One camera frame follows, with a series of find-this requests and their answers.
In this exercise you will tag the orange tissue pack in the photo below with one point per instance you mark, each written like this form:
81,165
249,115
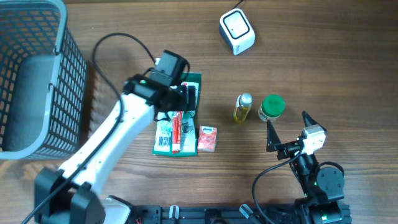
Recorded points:
207,139

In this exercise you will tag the yellow dish soap bottle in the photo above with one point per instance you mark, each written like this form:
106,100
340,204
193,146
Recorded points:
242,108

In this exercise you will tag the white barcode scanner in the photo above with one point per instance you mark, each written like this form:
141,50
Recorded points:
236,31

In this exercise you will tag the grey plastic shopping basket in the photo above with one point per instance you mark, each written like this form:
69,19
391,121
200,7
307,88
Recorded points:
43,81

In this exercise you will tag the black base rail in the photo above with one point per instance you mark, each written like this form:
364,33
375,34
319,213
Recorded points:
154,214

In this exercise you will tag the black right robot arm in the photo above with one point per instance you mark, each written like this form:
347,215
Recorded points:
321,183

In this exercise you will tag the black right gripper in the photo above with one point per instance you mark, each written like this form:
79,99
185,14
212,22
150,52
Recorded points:
274,144

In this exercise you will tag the green glove package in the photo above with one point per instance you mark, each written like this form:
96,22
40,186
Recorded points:
163,144

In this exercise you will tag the green lid jar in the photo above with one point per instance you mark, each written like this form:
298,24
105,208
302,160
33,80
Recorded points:
271,108

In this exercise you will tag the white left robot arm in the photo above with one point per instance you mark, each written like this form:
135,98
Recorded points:
71,193

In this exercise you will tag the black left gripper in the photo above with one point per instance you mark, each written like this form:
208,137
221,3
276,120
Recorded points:
185,102

